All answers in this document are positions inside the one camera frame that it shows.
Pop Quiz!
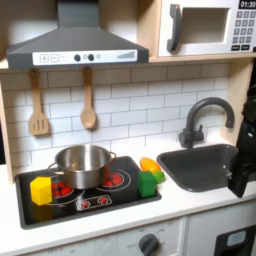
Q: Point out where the green block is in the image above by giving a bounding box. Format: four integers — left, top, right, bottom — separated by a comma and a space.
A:
137, 170, 158, 198

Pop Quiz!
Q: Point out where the yellow block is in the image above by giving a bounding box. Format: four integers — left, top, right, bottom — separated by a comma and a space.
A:
29, 176, 54, 207

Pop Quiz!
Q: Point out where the dark grey sink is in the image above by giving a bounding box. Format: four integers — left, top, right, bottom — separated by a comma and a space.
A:
156, 143, 256, 193

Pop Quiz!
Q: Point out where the black dishwasher panel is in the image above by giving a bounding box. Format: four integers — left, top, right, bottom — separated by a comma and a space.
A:
213, 224, 256, 256

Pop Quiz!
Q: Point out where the dark grey tap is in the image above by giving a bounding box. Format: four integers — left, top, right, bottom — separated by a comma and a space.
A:
178, 96, 236, 150

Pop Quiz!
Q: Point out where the orange toy vegetable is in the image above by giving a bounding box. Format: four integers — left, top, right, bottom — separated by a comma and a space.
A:
139, 156, 166, 185

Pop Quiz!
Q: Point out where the grey oven knob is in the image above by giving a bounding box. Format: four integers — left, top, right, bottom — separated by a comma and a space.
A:
138, 233, 161, 256

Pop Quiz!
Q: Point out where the white toy microwave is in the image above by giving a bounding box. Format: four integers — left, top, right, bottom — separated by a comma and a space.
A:
157, 0, 256, 58

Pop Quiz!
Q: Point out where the steel pot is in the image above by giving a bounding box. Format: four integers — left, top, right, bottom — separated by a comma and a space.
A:
47, 143, 117, 190

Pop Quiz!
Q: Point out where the black stove top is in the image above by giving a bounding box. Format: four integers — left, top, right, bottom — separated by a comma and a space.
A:
14, 155, 163, 230

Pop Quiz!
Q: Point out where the wooden spoon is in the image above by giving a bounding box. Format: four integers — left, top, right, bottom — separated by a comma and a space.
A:
79, 66, 98, 130

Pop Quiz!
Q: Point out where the grey range hood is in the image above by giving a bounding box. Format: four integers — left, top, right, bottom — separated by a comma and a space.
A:
5, 0, 150, 71

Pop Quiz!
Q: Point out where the wooden slotted spatula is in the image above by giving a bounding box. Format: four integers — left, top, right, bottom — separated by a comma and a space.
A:
27, 68, 51, 137

